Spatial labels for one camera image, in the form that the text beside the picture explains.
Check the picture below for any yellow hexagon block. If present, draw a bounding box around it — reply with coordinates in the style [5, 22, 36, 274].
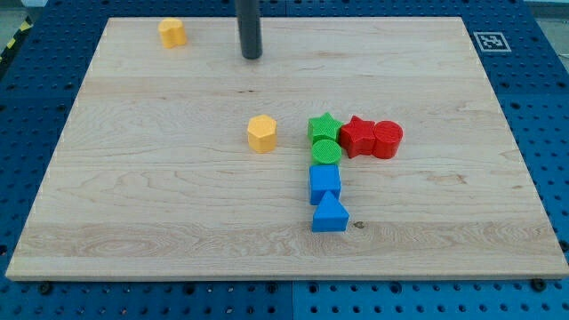
[247, 115, 277, 153]

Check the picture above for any green cylinder block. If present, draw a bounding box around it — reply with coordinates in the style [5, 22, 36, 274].
[311, 140, 342, 164]

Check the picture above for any blue cube block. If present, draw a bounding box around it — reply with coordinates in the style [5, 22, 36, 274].
[309, 164, 341, 205]

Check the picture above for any green star block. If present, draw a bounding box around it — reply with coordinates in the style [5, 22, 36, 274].
[308, 112, 343, 144]

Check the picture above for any blue triangle block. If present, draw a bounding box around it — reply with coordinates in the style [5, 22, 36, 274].
[311, 191, 349, 232]

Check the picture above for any red star block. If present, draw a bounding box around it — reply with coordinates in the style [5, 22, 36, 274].
[339, 116, 375, 158]

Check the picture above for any red cylinder block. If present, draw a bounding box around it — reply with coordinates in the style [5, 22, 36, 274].
[373, 120, 404, 159]

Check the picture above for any light wooden board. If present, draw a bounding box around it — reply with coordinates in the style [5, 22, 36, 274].
[6, 17, 568, 281]

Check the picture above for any yellow heart block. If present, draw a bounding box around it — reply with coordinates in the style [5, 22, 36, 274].
[157, 18, 188, 49]

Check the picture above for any white fiducial marker tag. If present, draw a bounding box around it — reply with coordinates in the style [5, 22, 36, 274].
[474, 31, 511, 52]

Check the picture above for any black bolt front left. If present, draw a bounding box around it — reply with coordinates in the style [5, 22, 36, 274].
[37, 282, 52, 295]

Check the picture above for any black bolt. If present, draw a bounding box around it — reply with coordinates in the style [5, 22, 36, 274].
[37, 282, 52, 295]
[531, 278, 547, 292]

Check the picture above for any black bolt front right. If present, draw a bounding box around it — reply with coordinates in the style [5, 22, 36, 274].
[531, 278, 547, 292]

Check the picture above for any yellow black hazard tape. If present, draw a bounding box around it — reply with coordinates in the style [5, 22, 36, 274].
[1, 16, 34, 65]

